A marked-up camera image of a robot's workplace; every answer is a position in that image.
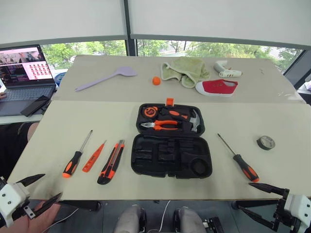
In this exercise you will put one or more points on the bystander hand at laptop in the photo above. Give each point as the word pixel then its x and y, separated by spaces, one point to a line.
pixel 2 95

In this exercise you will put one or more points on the black orange utility knife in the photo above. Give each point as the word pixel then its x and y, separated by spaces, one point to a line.
pixel 110 165

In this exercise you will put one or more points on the black smartphone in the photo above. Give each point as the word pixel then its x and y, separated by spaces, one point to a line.
pixel 34 106

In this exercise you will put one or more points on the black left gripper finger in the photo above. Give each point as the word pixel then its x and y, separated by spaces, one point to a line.
pixel 31 180
pixel 48 203

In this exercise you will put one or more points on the black device under table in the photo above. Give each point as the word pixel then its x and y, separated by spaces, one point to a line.
pixel 213 224

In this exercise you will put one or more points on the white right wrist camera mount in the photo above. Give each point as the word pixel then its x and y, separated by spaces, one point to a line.
pixel 297 205

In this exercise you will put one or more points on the person bare forearm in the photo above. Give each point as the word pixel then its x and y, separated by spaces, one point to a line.
pixel 41 219

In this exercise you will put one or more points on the black orange screwdriver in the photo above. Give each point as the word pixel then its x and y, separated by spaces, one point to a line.
pixel 244 165
pixel 71 165

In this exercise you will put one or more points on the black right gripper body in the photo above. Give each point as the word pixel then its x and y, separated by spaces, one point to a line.
pixel 281 210

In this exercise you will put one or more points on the green towel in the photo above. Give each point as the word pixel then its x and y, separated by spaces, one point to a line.
pixel 187 68

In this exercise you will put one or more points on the slanted black window frame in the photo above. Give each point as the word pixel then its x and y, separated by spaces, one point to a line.
pixel 297 65

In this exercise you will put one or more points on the orange test pen screwdriver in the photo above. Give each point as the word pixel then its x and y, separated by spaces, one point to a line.
pixel 91 161

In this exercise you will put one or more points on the dark window pillar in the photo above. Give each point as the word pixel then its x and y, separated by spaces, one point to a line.
pixel 130 46

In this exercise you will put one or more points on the red canvas shoe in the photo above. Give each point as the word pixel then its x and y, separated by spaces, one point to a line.
pixel 216 87

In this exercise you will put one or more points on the white glue gun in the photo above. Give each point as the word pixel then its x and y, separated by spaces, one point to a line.
pixel 228 72

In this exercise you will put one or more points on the small orange ball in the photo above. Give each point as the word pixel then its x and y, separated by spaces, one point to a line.
pixel 156 81

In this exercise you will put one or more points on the orange black tape measure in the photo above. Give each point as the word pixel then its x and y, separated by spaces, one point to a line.
pixel 149 112

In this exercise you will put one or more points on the blue round object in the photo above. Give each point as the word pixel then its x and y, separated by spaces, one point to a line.
pixel 59 77

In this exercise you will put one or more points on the purple silicone spatula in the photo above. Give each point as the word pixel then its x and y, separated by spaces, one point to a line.
pixel 126 71

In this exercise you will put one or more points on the black tool case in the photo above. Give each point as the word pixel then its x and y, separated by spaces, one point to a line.
pixel 170 155

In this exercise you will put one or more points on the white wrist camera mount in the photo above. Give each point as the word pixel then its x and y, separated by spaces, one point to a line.
pixel 11 197
pixel 297 205

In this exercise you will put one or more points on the white roller blind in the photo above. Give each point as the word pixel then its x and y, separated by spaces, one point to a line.
pixel 60 19
pixel 218 19

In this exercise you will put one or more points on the black tape roll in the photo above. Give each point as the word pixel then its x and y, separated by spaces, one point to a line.
pixel 261 144

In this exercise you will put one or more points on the grey rounded leg cover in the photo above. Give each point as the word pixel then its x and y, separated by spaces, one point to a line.
pixel 128 219
pixel 188 219

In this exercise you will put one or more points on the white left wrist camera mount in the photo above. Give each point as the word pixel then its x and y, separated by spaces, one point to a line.
pixel 11 197

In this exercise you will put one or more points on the bystander leg dark shorts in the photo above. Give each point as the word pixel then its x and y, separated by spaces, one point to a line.
pixel 9 145

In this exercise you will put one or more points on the open laptop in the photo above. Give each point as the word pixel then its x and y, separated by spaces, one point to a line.
pixel 22 65

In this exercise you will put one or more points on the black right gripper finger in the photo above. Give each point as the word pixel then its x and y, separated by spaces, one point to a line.
pixel 257 216
pixel 267 187

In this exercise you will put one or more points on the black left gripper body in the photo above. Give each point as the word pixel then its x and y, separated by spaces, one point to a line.
pixel 26 210

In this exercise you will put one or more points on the black table frame bar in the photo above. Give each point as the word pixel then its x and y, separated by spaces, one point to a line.
pixel 81 205
pixel 245 203

